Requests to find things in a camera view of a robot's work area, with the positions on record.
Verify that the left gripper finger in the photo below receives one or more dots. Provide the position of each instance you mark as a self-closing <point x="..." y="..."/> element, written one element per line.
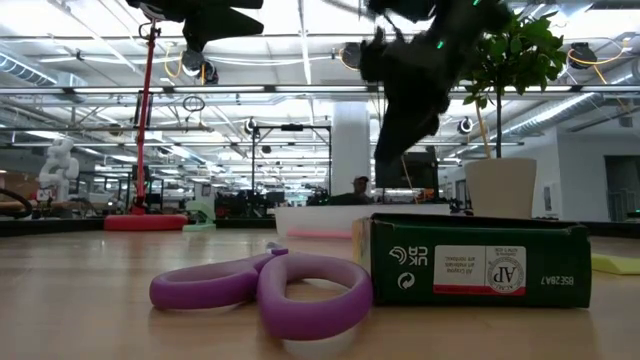
<point x="235" y="33"/>
<point x="235" y="17"/>

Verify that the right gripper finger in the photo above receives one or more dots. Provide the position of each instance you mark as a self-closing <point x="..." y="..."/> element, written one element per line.
<point x="392" y="130"/>
<point x="427" y="112"/>

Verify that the clear pencil case purple lid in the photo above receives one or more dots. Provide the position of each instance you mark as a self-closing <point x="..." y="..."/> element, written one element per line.
<point x="315" y="217"/>

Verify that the green crayon box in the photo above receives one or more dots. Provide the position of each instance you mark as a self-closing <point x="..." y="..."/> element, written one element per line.
<point x="480" y="235"/>

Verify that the small yellow sticky pad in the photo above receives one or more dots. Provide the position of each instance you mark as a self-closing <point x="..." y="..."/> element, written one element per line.
<point x="617" y="265"/>

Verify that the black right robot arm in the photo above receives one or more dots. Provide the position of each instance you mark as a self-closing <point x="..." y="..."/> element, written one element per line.
<point x="450" y="10"/>

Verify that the small black ceiling reel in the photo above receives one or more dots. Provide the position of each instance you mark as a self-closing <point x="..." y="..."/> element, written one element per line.
<point x="466" y="125"/>

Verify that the white pillar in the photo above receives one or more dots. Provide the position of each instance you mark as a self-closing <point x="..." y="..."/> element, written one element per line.
<point x="350" y="135"/>

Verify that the black monitor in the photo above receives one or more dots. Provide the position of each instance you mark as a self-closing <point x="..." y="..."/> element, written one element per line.
<point x="417" y="175"/>

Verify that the person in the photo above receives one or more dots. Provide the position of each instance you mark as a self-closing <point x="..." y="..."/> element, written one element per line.
<point x="357" y="192"/>

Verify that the green plant in white pot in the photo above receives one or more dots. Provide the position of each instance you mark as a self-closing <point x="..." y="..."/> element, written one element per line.
<point x="500" y="190"/>

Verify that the mint green stapler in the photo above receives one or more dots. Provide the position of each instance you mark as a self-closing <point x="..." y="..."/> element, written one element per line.
<point x="200" y="215"/>

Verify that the red desk lamp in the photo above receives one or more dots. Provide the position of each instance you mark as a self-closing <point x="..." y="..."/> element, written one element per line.
<point x="145" y="222"/>

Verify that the black metal rig frame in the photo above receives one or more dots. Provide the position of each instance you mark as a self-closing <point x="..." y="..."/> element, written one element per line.
<point x="292" y="128"/>

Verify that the black aluminium table frame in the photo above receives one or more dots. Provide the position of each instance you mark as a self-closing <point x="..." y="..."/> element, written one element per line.
<point x="50" y="226"/>

